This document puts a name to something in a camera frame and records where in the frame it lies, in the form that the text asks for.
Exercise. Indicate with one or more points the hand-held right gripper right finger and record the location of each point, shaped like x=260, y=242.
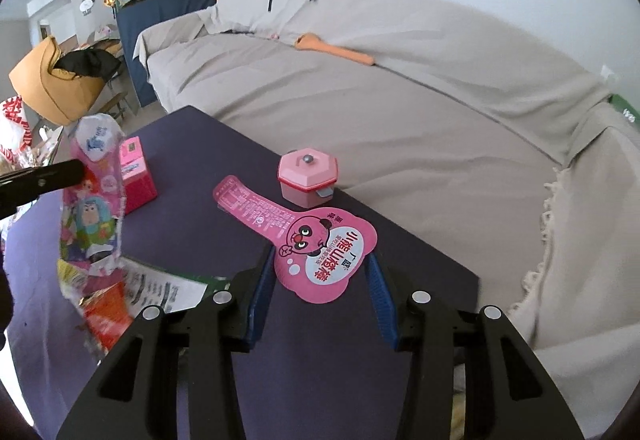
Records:
x=382, y=307

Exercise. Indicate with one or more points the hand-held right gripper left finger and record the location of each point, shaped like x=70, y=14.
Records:
x=260, y=302

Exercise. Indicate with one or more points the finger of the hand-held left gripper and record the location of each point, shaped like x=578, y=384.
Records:
x=45, y=177

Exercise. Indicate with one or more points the pink cartoon printed bag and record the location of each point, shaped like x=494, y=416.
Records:
x=90, y=220

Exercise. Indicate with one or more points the pink fan-shaped card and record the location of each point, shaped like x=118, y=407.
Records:
x=320, y=245

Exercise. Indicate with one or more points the yellow snack bag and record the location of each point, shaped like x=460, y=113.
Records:
x=70, y=272

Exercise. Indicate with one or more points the orange snack bag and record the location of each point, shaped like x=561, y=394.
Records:
x=107, y=320

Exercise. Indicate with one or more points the red and white bag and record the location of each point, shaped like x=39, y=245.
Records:
x=12, y=125

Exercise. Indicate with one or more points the yellow bean bag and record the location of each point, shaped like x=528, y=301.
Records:
x=45, y=87

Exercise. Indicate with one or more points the pink box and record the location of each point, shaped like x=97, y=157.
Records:
x=137, y=190

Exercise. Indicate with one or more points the green white printed packet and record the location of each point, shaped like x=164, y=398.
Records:
x=165, y=287

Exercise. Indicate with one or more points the wooden stool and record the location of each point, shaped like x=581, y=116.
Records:
x=112, y=105

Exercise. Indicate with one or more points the black cloth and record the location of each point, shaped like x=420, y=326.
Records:
x=87, y=62

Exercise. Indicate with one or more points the pink toy pot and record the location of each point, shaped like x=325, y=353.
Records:
x=307, y=175

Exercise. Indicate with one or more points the purple tablecloth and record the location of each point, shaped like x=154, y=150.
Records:
x=210, y=160

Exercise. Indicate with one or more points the pink toy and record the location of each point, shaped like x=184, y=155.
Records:
x=106, y=31

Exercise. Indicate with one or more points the dark blue cabinet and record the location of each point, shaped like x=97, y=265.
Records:
x=150, y=20

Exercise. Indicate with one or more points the grey covered sofa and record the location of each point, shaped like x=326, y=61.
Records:
x=400, y=95

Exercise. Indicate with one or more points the green digital clock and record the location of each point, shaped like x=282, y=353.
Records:
x=627, y=107

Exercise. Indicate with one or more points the white wall clock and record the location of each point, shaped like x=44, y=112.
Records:
x=87, y=2

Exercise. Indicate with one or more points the orange wall ornament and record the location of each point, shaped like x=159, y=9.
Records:
x=111, y=0

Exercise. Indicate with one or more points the white wall socket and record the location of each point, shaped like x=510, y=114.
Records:
x=608, y=73

